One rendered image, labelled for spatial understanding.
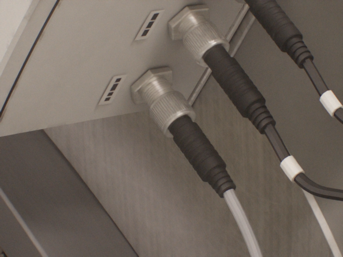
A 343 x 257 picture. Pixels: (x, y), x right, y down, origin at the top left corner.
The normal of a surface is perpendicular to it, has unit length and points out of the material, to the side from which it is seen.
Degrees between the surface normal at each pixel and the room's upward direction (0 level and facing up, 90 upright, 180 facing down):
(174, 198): 90
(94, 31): 133
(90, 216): 40
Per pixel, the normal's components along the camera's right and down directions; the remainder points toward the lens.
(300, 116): -0.76, 0.14
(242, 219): -0.13, -0.28
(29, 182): 0.36, -0.73
